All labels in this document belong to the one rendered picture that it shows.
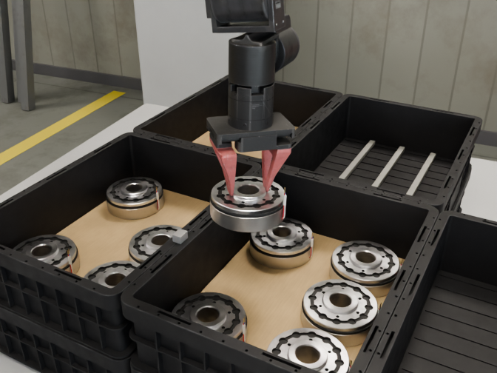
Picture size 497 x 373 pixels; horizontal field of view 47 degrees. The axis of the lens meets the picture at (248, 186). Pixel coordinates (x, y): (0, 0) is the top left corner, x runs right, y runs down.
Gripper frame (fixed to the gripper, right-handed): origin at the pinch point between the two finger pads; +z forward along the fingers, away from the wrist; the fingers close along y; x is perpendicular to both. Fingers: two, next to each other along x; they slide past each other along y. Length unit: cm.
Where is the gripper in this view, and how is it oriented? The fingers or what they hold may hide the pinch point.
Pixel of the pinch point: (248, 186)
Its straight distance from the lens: 76.7
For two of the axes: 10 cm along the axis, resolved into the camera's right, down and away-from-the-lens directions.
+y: -9.6, 1.1, -2.6
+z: -0.2, 8.9, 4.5
